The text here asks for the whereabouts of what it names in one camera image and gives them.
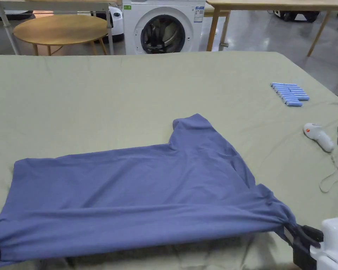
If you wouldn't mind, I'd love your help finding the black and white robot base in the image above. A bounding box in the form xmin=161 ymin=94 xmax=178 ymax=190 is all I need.
xmin=273 ymin=10 xmax=320 ymax=23

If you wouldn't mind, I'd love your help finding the white washing machine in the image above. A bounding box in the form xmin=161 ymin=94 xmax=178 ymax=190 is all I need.
xmin=121 ymin=0 xmax=207 ymax=55

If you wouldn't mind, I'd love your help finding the round wooden table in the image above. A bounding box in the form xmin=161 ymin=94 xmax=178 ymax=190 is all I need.
xmin=13 ymin=14 xmax=109 ymax=56

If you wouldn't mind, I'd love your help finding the rectangular wooden table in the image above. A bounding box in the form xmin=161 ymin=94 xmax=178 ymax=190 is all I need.
xmin=206 ymin=0 xmax=338 ymax=57

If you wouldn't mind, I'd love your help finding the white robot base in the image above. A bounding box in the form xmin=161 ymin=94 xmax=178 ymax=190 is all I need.
xmin=106 ymin=5 xmax=123 ymax=43

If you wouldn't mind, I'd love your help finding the blue shirt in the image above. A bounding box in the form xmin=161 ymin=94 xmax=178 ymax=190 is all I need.
xmin=0 ymin=113 xmax=298 ymax=268

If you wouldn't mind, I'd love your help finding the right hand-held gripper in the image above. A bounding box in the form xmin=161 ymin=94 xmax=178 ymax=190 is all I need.
xmin=281 ymin=217 xmax=338 ymax=270

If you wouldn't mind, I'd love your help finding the white hand controller with strap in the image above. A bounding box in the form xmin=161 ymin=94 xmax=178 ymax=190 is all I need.
xmin=303 ymin=123 xmax=338 ymax=193

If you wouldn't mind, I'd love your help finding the bed with pale green sheet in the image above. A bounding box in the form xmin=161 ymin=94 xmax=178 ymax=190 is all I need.
xmin=0 ymin=51 xmax=338 ymax=270

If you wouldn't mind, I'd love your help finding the row of blue batteries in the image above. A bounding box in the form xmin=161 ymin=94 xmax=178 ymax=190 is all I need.
xmin=270 ymin=82 xmax=310 ymax=107

